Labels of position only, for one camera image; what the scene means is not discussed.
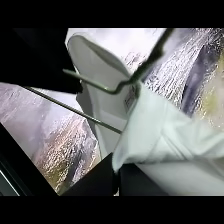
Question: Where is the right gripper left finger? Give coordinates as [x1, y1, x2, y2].
[62, 153, 119, 197]

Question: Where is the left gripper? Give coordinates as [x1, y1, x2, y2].
[0, 27, 84, 95]

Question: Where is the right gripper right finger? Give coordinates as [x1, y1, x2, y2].
[118, 163, 168, 197]

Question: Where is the white long-sleeved shirt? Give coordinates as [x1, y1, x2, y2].
[64, 27, 224, 197]

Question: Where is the grey wire clothes hanger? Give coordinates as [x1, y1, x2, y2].
[22, 27, 176, 135]

